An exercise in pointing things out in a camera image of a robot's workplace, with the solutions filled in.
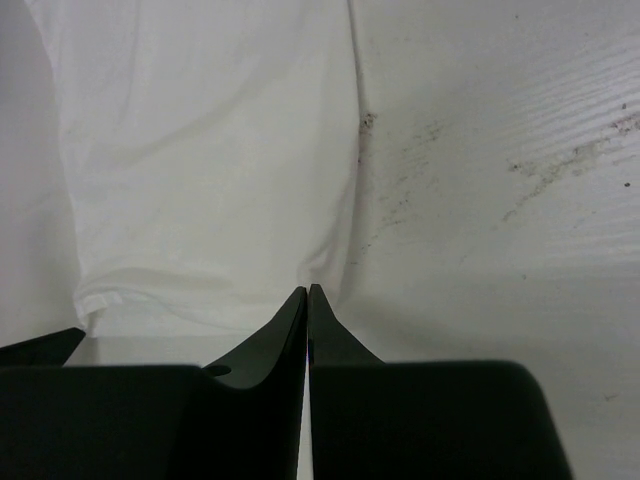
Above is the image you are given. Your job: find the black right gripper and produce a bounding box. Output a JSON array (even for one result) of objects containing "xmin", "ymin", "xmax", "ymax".
[{"xmin": 0, "ymin": 287, "xmax": 306, "ymax": 479}]

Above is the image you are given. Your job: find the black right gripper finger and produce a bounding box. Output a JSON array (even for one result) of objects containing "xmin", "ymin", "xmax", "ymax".
[{"xmin": 308, "ymin": 284, "xmax": 572, "ymax": 479}]

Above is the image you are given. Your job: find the white tank top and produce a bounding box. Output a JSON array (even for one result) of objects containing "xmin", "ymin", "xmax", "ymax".
[{"xmin": 28, "ymin": 1, "xmax": 359, "ymax": 337}]

